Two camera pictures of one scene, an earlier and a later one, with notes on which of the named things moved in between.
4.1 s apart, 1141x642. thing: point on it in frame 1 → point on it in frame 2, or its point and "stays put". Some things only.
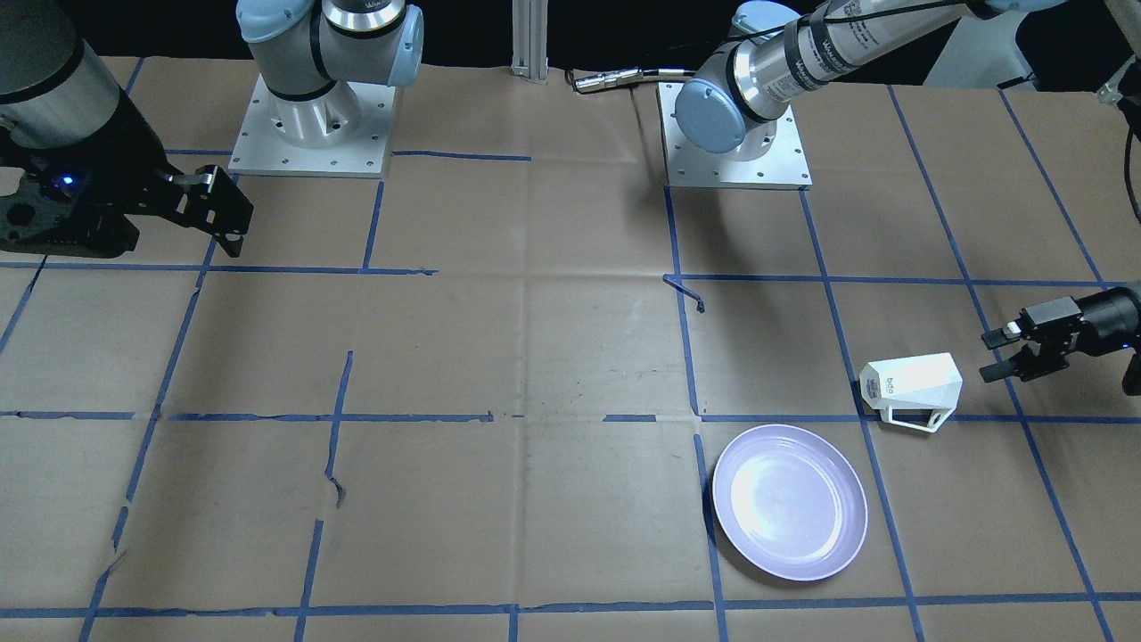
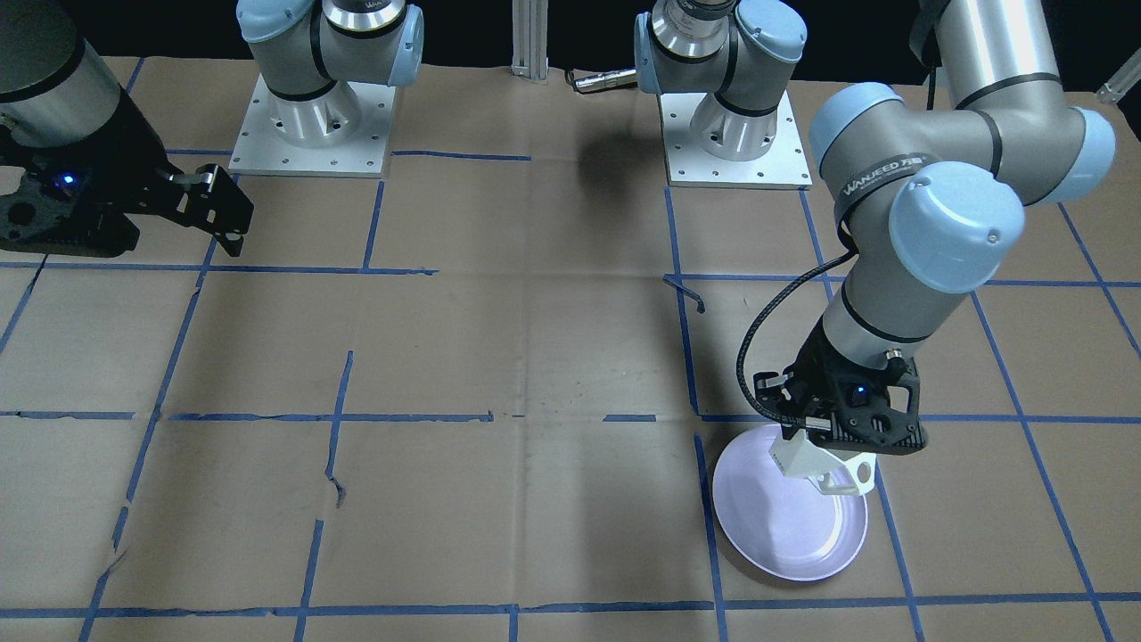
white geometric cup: (931, 382) → (798, 456)
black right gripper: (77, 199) stays put
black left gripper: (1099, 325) → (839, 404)
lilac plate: (790, 502) stays put
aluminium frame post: (530, 39) stays put
